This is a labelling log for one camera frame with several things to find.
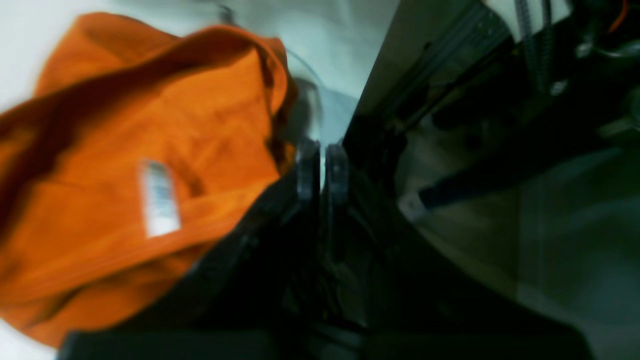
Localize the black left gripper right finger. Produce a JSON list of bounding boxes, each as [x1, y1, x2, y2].
[[320, 144, 594, 360]]

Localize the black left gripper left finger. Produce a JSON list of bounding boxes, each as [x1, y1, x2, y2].
[[57, 139, 321, 360]]

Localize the orange t-shirt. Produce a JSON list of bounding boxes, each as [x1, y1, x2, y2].
[[0, 13, 298, 348]]

